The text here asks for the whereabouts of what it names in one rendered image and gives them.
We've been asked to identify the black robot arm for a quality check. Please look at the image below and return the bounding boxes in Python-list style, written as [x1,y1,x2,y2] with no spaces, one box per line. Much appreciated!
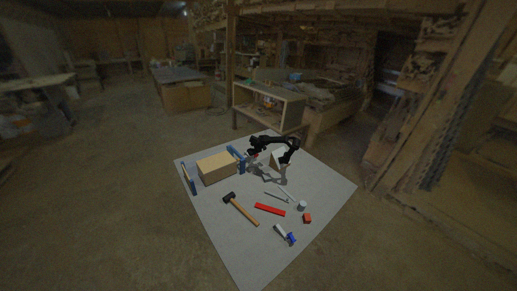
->
[249,135,300,164]

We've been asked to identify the mallet with black head and wooden handle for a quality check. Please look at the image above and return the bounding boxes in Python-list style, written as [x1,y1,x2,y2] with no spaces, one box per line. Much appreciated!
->
[222,191,259,227]

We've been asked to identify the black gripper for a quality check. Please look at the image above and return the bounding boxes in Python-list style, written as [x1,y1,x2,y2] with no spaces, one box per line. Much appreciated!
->
[247,144,267,156]

